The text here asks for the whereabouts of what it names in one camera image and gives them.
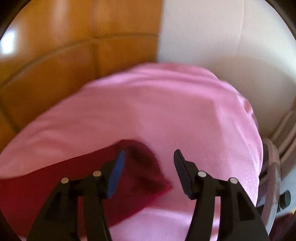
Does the dark red small garment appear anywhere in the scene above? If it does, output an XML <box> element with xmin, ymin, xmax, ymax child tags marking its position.
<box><xmin>1</xmin><ymin>140</ymin><xmax>171</xmax><ymax>240</ymax></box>

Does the pink bed sheet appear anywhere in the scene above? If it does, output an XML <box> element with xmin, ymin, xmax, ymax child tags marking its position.
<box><xmin>1</xmin><ymin>63</ymin><xmax>263</xmax><ymax>240</ymax></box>

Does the wooden wardrobe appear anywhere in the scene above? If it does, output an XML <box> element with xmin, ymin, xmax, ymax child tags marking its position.
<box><xmin>1</xmin><ymin>1</ymin><xmax>163</xmax><ymax>148</ymax></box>

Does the grey metal chair frame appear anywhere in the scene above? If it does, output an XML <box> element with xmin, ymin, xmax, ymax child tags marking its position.
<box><xmin>256</xmin><ymin>108</ymin><xmax>296</xmax><ymax>235</ymax></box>

